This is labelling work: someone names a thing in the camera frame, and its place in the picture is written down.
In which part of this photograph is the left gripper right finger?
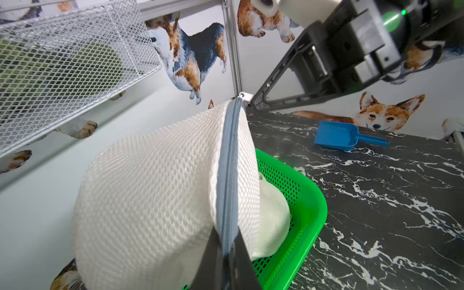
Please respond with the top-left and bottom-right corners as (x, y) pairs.
(229, 232), (262, 290)

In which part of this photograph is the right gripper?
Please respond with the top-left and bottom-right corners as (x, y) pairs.
(249, 1), (408, 111)

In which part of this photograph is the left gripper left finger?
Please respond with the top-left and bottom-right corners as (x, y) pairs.
(189, 227), (224, 290)

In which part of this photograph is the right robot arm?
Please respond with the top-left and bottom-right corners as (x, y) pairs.
(245, 0), (464, 112)

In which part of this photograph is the blue dustpan scoop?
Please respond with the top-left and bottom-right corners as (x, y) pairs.
(314, 121), (390, 151)

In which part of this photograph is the green plastic basket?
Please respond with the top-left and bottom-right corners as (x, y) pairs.
(187, 151), (327, 290)

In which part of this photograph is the white wire wall basket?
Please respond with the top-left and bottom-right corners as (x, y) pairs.
(1, 1), (161, 155)

